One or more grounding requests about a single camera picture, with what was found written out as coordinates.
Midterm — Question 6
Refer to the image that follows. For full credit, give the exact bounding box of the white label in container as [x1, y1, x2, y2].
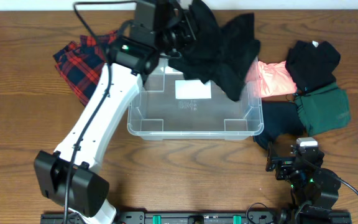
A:
[175, 80, 212, 100]

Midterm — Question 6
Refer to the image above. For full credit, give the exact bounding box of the pink orange garment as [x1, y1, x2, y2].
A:
[245, 61, 297, 98]

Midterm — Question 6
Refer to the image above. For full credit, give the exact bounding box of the large black garment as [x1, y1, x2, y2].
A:
[168, 0, 260, 101]

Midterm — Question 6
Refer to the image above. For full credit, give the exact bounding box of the red navy plaid garment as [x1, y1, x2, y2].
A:
[53, 35, 105, 106]

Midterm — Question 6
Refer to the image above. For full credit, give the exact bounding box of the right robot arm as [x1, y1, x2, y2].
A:
[265, 138, 341, 223]

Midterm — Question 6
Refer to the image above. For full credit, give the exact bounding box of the clear plastic storage container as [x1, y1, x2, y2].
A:
[127, 59, 264, 140]

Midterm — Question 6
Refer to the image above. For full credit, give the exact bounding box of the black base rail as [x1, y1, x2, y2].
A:
[40, 210, 352, 224]

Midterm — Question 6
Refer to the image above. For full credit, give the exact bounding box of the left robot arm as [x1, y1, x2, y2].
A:
[34, 1, 196, 223]

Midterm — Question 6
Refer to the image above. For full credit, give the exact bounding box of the black garment with white tag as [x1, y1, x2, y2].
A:
[285, 40, 341, 93]

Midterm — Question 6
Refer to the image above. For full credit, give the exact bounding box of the green garment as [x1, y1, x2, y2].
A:
[295, 82, 351, 136]

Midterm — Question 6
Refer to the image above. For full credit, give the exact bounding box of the dark navy garment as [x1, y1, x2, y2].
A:
[254, 101, 305, 150]

